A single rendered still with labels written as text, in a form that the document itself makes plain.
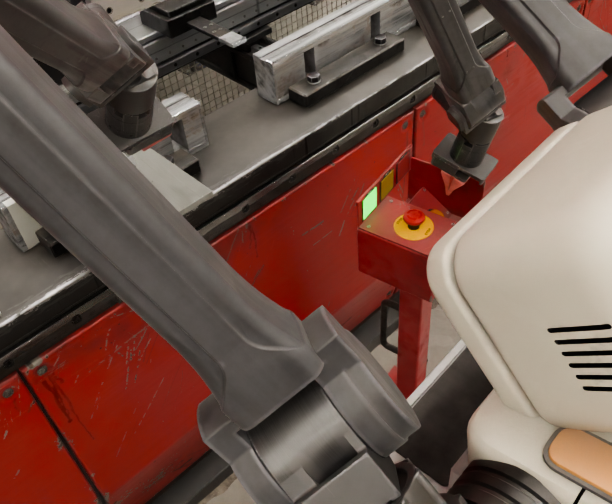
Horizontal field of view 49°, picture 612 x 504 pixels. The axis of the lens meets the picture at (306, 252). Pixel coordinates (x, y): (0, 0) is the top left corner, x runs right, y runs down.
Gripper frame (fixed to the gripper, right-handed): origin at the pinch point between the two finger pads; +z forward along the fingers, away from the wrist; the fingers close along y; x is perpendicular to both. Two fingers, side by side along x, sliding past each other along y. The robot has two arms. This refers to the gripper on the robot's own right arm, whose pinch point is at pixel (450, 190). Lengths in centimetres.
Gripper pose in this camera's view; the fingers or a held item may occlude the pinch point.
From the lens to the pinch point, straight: 127.5
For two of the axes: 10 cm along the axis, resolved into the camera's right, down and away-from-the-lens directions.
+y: -8.1, -5.3, 2.5
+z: -1.3, 5.8, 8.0
